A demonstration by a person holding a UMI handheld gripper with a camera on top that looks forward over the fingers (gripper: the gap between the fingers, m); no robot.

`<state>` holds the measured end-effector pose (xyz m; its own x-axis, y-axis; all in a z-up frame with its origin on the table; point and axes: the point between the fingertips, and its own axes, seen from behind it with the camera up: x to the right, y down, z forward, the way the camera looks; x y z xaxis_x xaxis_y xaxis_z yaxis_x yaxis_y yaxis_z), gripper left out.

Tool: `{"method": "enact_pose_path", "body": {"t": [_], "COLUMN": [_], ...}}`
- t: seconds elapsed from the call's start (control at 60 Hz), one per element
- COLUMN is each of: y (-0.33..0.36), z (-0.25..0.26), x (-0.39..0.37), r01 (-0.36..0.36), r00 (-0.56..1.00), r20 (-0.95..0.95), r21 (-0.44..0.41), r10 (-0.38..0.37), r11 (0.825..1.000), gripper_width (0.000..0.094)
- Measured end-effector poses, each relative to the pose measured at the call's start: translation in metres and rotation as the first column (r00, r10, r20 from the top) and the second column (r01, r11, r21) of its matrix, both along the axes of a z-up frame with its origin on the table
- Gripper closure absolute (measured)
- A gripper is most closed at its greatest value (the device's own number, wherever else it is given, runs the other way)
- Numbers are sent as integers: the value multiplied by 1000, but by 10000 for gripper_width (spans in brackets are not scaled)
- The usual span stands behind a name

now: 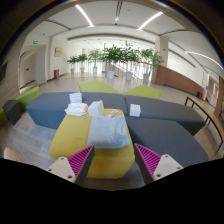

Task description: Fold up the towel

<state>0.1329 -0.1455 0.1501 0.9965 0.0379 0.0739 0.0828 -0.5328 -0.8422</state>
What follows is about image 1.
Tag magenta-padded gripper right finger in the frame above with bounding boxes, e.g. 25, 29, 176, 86
133, 143, 184, 186

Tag long blue-grey bench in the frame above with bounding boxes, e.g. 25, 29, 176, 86
25, 91, 129, 130

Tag dark grey cube stool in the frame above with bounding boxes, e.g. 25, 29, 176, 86
2, 99, 22, 126

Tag black wall screen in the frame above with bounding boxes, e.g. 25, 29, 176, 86
0, 61, 8, 84

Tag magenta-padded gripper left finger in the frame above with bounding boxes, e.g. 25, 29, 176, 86
45, 144, 96, 188

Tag wooden bench with black frame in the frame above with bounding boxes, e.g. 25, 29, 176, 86
184, 94, 224, 154

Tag light blue towel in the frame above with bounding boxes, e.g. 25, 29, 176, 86
86, 114, 132, 150

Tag ceiling strip lights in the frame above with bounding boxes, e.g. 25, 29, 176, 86
74, 3, 224, 71

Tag yellow ottoman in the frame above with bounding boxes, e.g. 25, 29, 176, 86
49, 108, 136, 180

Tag stack of white folded cloths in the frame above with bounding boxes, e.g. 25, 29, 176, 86
68, 92, 83, 105

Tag long green bench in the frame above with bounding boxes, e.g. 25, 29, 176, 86
0, 85, 40, 128

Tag white crumpled cloth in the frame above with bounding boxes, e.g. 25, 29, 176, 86
64, 102, 89, 117

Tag tall white box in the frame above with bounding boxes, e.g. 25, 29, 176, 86
87, 99, 105, 118

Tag small white cube box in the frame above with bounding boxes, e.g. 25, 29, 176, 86
129, 103, 142, 118

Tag small white tube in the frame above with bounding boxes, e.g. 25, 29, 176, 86
107, 109, 119, 119

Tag row of potted plants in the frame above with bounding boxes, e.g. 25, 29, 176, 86
66, 41, 164, 84

